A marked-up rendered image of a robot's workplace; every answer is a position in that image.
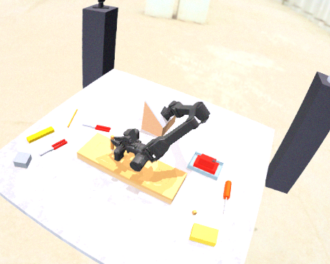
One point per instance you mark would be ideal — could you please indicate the red-handled awl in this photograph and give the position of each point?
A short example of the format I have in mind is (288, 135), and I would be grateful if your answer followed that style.
(53, 147)
(97, 127)

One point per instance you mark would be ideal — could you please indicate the pale yellow panel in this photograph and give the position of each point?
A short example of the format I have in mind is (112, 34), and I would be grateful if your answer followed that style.
(158, 179)

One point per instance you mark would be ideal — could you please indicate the pale yellow rectangular block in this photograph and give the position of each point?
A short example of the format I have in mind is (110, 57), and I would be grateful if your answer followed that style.
(203, 234)

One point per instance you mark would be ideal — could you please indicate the yellow flat bar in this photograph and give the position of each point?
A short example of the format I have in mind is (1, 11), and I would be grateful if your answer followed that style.
(38, 135)

